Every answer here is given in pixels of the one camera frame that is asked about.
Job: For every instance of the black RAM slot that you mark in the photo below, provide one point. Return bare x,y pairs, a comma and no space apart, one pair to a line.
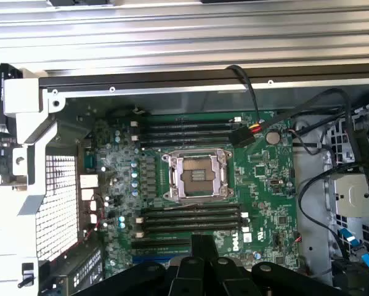
187,210
187,131
172,233
187,124
187,227
187,218
187,145
187,139

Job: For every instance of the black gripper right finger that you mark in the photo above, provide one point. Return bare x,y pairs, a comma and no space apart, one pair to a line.
221,277

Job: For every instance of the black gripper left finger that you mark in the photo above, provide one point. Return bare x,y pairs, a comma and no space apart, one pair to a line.
190,277

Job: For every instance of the silver coin cell battery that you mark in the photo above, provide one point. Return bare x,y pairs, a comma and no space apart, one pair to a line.
272,137

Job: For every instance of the green Dell motherboard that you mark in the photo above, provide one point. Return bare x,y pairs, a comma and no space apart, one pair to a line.
264,191

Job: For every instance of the silver metal disk bay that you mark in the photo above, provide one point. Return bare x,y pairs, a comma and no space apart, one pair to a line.
353,197

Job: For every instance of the metal rear port block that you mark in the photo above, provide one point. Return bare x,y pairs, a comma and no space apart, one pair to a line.
88,182

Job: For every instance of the open metal PC case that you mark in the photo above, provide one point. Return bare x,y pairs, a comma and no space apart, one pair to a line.
172,89

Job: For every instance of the metal CPU socket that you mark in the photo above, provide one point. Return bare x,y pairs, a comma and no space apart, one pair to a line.
199,175

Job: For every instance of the silver power supply unit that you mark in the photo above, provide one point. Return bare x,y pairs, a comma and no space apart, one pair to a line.
85,268

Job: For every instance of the blue expansion slot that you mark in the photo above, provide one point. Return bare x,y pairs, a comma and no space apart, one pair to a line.
153,259

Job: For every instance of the long black expansion slot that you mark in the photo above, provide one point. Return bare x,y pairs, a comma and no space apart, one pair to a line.
159,243

